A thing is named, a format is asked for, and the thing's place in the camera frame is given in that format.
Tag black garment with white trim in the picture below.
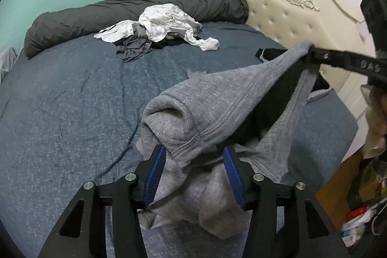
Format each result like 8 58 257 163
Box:
255 48 331 98

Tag white crumpled garment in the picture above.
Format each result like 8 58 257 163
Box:
94 20 140 44
138 3 220 52

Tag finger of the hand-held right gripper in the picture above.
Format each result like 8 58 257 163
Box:
308 46 387 84

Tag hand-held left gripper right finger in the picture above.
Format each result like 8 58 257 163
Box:
223 146 348 258

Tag green patterned bag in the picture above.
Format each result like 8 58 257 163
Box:
346 155 387 210

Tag bed with blue sheet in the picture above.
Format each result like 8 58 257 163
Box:
0 21 359 258

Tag light grey cloth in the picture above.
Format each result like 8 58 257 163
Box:
0 46 23 80

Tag dark grey crumpled garment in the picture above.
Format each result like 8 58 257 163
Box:
115 23 170 63

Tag person's right hand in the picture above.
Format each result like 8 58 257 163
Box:
361 84 387 159

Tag cream tufted headboard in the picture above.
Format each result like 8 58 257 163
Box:
234 0 387 165

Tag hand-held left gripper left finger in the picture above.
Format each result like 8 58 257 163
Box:
36 145 167 258

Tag dark grey rolled duvet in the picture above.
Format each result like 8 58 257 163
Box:
23 0 249 58

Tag grey sweatshirt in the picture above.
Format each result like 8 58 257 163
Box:
136 40 321 240

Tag red and white package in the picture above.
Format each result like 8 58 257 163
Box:
342 206 378 239

